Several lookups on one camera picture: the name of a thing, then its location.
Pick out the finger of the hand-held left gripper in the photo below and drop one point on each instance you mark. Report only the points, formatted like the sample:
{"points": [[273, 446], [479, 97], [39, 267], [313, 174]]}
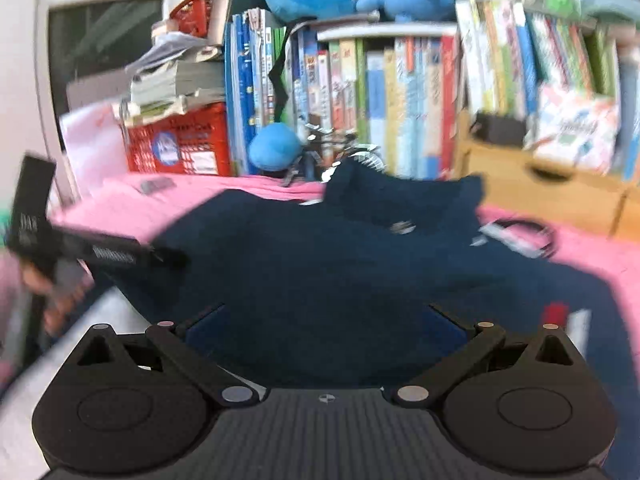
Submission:
{"points": [[170, 259]]}

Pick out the model bicycle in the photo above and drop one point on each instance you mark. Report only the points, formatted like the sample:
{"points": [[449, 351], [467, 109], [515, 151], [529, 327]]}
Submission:
{"points": [[320, 152]]}

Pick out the small grey object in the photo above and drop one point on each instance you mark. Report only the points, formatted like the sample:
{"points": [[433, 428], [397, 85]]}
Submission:
{"points": [[156, 186]]}

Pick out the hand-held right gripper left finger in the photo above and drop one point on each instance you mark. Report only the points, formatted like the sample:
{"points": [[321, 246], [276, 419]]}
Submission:
{"points": [[205, 321]]}

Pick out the white patterned box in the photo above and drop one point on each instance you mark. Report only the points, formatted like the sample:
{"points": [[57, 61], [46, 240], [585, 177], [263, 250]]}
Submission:
{"points": [[575, 130]]}

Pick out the stack of magazines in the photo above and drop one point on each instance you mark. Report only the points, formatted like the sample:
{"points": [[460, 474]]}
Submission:
{"points": [[185, 80]]}

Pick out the wooden drawer box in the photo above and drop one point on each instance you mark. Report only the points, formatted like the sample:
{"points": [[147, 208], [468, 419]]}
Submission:
{"points": [[500, 180]]}

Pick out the row of books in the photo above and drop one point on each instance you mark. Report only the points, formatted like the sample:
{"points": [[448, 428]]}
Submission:
{"points": [[400, 95]]}

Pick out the red crate with round label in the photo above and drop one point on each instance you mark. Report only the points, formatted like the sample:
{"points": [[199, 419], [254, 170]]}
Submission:
{"points": [[200, 135]]}

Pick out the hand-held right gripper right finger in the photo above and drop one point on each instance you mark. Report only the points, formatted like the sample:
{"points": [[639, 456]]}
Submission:
{"points": [[450, 325]]}

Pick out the blue plush ball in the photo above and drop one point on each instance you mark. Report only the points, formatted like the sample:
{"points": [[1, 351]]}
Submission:
{"points": [[275, 147]]}

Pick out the small black box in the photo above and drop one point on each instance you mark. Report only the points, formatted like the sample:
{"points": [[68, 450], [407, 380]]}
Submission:
{"points": [[500, 129]]}

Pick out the white and navy shirt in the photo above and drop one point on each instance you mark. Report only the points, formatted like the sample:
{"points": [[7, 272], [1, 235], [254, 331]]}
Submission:
{"points": [[325, 270]]}

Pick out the white plastic box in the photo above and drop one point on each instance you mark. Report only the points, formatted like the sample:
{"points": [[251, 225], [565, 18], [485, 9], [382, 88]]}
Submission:
{"points": [[92, 145]]}

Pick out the person's left hand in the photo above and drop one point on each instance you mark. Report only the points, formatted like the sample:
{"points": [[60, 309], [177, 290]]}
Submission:
{"points": [[65, 305]]}

